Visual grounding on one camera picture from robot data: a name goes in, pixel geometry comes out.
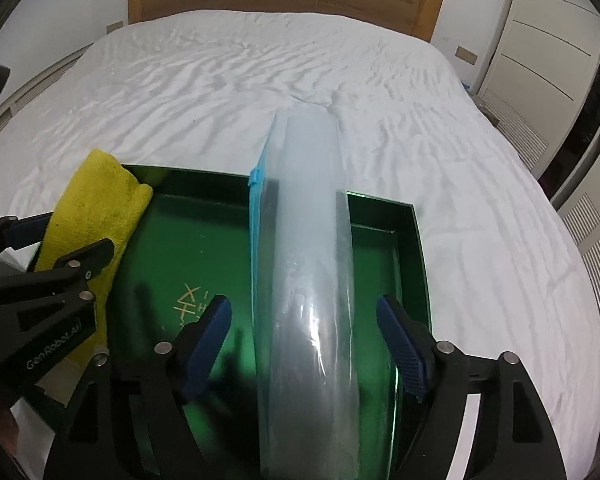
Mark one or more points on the beige wall switch plate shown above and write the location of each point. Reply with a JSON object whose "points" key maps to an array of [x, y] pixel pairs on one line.
{"points": [[465, 54], [114, 26]]}

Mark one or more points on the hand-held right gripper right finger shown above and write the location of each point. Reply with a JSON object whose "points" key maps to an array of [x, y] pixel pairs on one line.
{"points": [[402, 347]]}

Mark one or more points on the white wardrobe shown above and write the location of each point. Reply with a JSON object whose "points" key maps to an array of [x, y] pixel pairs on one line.
{"points": [[530, 35]]}

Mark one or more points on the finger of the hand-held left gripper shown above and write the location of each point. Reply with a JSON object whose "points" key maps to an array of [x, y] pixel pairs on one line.
{"points": [[87, 260], [30, 232]]}

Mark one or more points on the green tray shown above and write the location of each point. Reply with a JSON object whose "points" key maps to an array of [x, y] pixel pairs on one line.
{"points": [[200, 240]]}

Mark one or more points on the clear zip bag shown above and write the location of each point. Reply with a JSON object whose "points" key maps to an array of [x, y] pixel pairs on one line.
{"points": [[305, 210]]}

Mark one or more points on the white louvered cabinet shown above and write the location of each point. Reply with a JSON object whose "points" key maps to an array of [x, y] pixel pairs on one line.
{"points": [[30, 86]]}

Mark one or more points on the yellow towel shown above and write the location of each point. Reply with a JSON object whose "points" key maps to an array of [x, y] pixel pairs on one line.
{"points": [[95, 195]]}

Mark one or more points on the white bed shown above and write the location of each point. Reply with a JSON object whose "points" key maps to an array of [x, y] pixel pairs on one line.
{"points": [[230, 85]]}

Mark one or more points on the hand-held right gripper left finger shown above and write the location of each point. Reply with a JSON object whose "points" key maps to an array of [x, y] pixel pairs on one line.
{"points": [[207, 347]]}

